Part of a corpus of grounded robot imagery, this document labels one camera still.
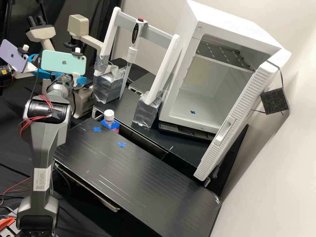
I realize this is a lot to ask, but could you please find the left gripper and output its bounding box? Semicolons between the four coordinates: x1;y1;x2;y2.
14;53;40;79

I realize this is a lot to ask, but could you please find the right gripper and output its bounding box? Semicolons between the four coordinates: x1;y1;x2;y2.
34;70;87;93

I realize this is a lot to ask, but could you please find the cream microscope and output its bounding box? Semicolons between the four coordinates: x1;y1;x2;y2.
26;14;105;119

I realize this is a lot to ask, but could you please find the small bottle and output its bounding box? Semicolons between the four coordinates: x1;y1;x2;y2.
103;109;117;128

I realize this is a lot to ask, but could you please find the blue bottle holder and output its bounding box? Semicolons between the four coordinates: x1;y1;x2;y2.
99;119;121;135

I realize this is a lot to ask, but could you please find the black platform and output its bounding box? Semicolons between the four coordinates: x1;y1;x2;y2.
53;119;222;237
92;89;171;161
127;71;159;96

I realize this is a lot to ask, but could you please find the pipette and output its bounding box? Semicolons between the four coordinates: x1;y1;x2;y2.
119;17;148;101

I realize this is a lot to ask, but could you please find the white pipette stand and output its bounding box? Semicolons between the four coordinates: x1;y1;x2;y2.
93;7;180;129

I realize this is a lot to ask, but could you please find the white incubator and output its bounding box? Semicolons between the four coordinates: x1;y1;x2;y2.
158;0;283;143

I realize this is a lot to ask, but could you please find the incubator door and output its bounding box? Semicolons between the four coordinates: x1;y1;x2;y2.
193;49;293;182

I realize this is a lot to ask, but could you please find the right wrist camera phone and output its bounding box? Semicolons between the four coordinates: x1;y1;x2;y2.
40;46;87;81

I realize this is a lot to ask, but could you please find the wrist camera phone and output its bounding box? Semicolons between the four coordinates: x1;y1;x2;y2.
40;46;87;81
0;39;30;74

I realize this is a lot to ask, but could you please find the black cable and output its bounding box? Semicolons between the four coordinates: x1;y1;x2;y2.
31;56;42;100

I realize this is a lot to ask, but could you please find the left wrist camera phone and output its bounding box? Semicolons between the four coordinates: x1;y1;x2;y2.
0;39;30;74

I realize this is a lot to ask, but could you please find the red wire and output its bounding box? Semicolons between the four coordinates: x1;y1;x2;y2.
0;177;33;196

